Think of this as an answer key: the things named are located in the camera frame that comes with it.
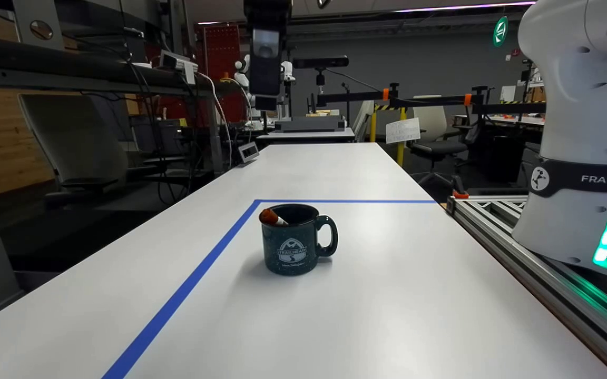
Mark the red marker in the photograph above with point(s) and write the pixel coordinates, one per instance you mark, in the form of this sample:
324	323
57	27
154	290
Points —
271	218

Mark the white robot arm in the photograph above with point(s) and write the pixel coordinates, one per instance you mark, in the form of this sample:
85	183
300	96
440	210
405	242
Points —
565	214

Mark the dark blue ceramic mug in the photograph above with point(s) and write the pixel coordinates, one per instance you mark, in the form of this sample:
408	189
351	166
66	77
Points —
297	249

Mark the white paper sign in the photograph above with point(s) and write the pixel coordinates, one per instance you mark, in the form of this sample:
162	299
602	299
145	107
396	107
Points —
404	132

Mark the black bar with orange clamps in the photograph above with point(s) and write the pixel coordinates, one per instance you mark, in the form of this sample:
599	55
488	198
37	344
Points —
476	99

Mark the office chair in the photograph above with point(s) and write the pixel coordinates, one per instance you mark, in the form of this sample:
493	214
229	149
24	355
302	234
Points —
438	140

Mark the black camera on stand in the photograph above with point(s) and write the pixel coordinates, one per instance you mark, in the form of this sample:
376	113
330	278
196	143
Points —
320	66

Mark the aluminium mounting rail frame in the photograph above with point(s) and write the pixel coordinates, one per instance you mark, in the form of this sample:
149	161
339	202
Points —
577	295

